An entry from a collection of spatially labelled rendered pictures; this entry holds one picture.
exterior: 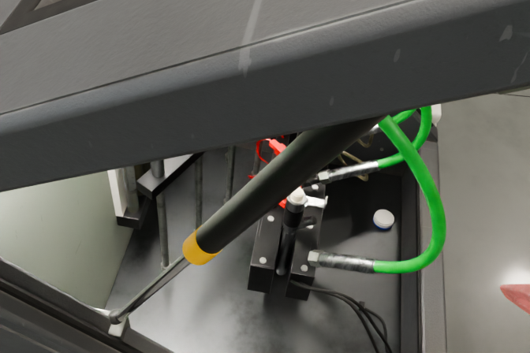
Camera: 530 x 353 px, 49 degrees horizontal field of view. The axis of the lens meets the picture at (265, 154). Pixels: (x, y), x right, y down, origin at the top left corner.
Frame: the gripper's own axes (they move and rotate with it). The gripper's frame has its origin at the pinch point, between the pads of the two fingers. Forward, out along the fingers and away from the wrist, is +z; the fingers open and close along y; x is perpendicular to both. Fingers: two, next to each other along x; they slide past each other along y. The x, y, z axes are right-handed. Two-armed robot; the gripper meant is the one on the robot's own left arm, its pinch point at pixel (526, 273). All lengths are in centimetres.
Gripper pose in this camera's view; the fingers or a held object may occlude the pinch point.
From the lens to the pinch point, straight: 58.4
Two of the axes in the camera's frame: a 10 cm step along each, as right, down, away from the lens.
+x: 5.6, 7.6, 3.1
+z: -4.6, -0.3, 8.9
